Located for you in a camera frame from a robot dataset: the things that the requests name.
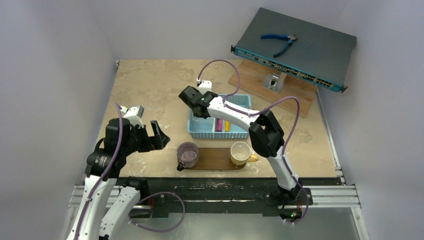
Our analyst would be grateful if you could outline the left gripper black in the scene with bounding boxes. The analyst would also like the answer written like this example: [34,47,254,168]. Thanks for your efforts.
[122,119,169,155]

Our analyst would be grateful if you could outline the light blue plastic basket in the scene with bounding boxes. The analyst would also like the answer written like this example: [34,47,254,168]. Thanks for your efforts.
[187,94,252,139]

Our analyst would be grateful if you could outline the purple translucent cup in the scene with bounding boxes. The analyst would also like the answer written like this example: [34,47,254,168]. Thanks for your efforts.
[176,142,199,172]

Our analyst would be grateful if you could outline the yellow toothbrush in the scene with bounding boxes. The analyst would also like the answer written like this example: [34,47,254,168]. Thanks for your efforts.
[224,121,231,132]

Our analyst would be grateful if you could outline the brown wooden oval tray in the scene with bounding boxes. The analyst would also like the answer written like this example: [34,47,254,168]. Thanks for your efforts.
[176,147,246,171]

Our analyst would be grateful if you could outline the yellow mug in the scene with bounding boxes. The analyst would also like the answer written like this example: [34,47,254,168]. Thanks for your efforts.
[230,141,259,166]

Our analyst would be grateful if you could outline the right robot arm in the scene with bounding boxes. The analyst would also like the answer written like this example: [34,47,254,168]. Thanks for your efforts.
[178,86,305,204]

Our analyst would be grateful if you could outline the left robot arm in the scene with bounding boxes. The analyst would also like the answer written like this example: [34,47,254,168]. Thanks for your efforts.
[66,116,171,240]

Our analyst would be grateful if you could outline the light wooden board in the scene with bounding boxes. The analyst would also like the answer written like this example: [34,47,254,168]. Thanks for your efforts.
[237,60,319,118]

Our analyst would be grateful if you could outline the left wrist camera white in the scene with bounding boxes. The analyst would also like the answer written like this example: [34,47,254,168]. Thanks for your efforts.
[120,105,144,129]

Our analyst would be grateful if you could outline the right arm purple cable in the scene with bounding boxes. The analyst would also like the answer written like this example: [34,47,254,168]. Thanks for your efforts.
[196,59,311,226]

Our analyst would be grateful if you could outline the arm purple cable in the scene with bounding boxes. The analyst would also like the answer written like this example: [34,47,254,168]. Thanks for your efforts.
[196,59,311,226]
[72,102,187,240]

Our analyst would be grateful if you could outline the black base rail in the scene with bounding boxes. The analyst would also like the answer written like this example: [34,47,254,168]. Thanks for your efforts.
[109,177,345,220]

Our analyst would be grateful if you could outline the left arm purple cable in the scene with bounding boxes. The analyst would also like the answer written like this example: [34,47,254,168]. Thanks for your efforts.
[72,102,187,240]

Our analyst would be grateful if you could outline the metal bracket stand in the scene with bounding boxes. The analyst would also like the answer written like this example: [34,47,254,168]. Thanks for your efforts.
[262,73,287,93]

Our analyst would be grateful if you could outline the blue handled pliers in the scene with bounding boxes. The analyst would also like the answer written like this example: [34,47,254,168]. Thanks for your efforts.
[260,33,299,59]

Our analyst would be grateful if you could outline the grey network switch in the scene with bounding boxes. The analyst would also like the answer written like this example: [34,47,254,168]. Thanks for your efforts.
[230,7,357,93]

